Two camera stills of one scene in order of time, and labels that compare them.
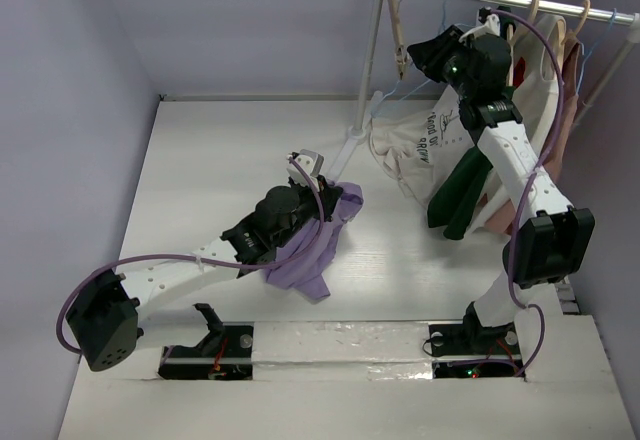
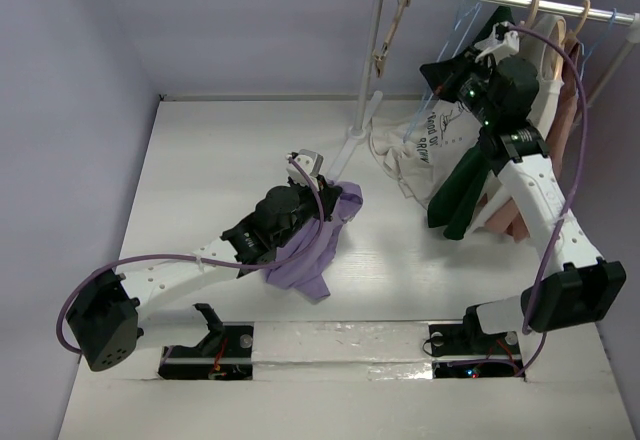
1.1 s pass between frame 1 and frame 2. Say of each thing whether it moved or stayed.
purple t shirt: stayed
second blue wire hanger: stayed
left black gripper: stayed
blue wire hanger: moved
